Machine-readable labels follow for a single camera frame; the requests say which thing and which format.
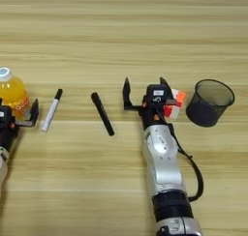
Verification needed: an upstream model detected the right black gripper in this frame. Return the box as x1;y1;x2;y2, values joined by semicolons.
121;76;177;130

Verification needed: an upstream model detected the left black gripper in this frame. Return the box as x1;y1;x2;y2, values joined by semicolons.
0;98;40;155

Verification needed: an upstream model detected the white marker black cap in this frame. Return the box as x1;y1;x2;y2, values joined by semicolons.
40;88;64;133

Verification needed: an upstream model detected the orange juice bottle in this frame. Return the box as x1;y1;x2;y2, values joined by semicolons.
0;67;33;120

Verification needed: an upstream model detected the colourful puzzle cube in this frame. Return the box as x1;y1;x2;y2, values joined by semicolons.
163;88;188;120

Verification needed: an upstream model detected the black marker pen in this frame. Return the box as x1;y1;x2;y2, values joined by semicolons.
90;92;115;137

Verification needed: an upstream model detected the right gripper labelled black box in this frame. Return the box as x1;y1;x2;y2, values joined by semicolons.
145;83;171;104

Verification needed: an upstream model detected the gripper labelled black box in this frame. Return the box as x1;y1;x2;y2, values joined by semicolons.
0;105;15;129
145;83;171;104

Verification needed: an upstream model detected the left gripper labelled black box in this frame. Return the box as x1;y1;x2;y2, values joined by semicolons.
0;105;15;129

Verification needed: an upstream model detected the black mesh pen cup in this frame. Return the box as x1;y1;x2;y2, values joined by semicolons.
185;78;235;129

